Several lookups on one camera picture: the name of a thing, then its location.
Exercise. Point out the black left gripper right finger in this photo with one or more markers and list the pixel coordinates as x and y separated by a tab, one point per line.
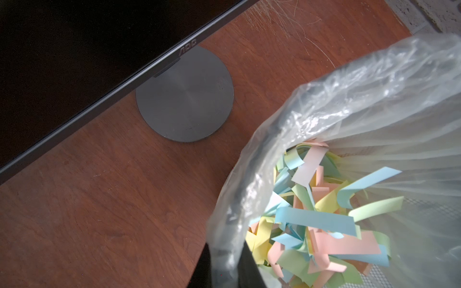
248	273

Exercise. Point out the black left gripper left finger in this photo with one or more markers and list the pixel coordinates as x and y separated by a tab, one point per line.
201	277

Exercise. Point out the blue sticky note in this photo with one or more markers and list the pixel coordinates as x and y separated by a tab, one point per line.
345	193

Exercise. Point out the mesh waste bin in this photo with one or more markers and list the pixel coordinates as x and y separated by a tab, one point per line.
425	244

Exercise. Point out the clear plastic bin liner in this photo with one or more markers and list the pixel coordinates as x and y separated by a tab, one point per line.
398	108

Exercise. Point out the pile of coloured sticky notes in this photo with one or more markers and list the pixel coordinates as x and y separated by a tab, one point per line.
304	238

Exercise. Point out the round grey monitor stand base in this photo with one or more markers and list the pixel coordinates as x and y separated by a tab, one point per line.
191	100

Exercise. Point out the black AOC monitor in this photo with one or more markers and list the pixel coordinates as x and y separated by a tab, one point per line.
65	62

